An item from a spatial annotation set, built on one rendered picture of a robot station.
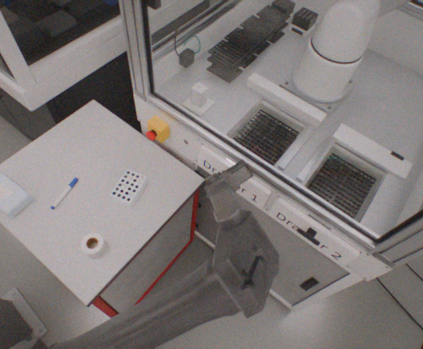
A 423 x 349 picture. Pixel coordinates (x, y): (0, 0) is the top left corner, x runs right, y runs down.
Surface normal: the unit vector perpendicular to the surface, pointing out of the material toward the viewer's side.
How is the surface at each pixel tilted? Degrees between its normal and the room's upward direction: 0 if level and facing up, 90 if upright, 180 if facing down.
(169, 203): 0
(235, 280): 46
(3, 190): 0
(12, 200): 0
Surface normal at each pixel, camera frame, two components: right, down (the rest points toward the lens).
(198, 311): -0.08, 0.23
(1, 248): 0.09, -0.52
